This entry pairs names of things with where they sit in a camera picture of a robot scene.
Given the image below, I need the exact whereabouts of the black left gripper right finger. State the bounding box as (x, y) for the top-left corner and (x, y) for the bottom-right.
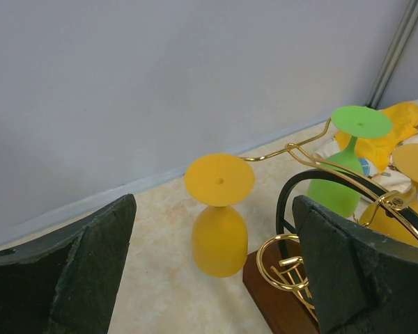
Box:
(293, 196), (418, 333)

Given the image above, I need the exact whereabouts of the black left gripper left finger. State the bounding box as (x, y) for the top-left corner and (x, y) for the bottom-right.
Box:
(0, 194), (137, 333)

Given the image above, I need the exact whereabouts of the green wine glass hung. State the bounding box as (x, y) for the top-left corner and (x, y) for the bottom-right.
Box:
(307, 106), (392, 218)

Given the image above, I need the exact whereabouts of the yellow wine glass hung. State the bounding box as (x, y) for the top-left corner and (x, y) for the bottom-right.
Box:
(184, 153), (255, 278)

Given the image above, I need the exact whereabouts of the wooden rack base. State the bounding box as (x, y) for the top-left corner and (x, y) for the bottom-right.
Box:
(242, 234), (320, 333)

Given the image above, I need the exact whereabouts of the yellow patterned folded cloth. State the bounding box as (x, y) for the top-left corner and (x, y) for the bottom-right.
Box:
(313, 100), (418, 193)

